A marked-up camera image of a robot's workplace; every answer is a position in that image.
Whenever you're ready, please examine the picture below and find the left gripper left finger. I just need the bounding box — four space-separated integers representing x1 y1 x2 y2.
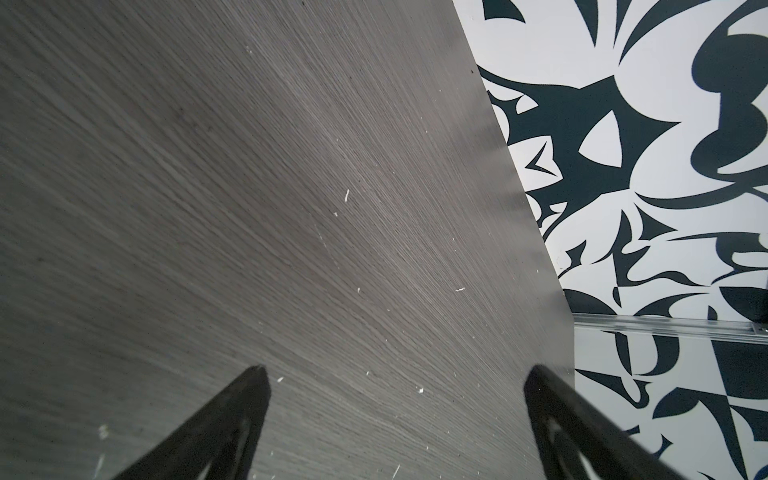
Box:
117 365 271 479

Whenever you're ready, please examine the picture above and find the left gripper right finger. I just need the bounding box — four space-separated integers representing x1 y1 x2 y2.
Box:
524 364 681 479

